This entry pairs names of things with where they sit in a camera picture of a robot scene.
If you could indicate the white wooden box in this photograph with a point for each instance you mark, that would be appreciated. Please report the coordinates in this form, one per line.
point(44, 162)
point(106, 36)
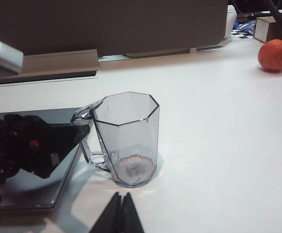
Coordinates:
point(262, 29)

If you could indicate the beige fabric desk divider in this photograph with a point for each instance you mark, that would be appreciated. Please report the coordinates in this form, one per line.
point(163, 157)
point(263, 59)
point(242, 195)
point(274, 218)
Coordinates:
point(107, 24)

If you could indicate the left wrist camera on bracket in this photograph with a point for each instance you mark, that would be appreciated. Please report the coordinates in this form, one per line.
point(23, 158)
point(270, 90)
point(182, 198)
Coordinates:
point(8, 57)

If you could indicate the silver Dell laptop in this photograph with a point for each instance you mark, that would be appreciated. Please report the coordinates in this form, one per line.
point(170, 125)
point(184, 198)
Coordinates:
point(34, 191)

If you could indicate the blue checkered cloth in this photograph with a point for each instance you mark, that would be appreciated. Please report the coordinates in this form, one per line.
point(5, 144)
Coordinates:
point(243, 30)

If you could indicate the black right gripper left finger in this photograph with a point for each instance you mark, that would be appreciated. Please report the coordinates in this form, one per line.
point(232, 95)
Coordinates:
point(111, 218)

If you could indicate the transparent grey octagonal water cup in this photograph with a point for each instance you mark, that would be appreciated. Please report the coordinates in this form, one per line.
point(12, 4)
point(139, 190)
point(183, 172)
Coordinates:
point(131, 136)

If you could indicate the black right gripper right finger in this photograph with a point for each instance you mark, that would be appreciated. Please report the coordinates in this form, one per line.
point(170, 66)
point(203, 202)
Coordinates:
point(131, 218)

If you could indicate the white plastic bottle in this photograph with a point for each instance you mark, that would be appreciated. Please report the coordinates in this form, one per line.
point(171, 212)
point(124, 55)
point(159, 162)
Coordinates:
point(230, 21)

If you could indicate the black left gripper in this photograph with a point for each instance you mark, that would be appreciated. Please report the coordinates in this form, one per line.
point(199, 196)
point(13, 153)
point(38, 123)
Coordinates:
point(19, 136)

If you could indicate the orange fruit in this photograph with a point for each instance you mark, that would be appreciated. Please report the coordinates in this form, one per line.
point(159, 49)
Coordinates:
point(274, 54)

